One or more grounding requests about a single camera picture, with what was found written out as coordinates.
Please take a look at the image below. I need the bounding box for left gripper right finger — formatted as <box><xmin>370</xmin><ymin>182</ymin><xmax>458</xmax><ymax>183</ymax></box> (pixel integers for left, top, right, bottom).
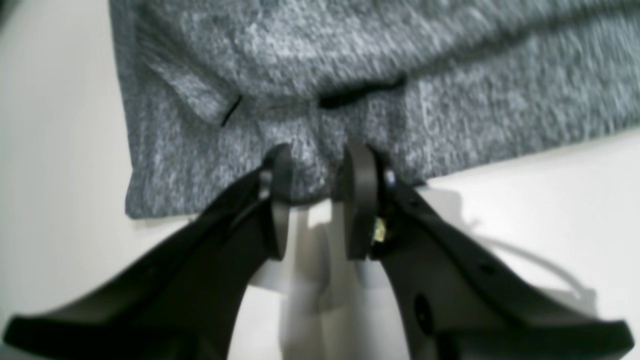
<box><xmin>340</xmin><ymin>142</ymin><xmax>635</xmax><ymax>360</ymax></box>

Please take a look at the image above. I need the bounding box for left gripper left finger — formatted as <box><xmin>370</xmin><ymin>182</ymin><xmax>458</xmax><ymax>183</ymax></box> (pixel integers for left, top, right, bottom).
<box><xmin>3</xmin><ymin>144</ymin><xmax>293</xmax><ymax>360</ymax></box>

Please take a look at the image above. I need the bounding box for grey long-sleeve T-shirt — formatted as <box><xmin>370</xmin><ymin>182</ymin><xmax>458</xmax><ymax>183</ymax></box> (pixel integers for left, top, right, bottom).
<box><xmin>109</xmin><ymin>0</ymin><xmax>639</xmax><ymax>219</ymax></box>

